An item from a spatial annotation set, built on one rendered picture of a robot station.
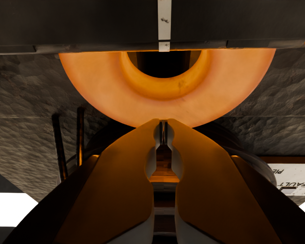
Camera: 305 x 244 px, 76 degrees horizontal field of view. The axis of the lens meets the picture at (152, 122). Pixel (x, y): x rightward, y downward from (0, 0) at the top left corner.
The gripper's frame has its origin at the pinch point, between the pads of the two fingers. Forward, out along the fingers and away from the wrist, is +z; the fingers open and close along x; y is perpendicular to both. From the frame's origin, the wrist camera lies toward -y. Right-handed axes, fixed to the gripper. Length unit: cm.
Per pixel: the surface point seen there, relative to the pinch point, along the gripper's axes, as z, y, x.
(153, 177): 7.0, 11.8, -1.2
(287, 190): 28, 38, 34
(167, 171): 8.6, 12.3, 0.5
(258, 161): 14.3, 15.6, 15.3
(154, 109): 5.4, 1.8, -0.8
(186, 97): 4.9, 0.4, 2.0
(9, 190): 476, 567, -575
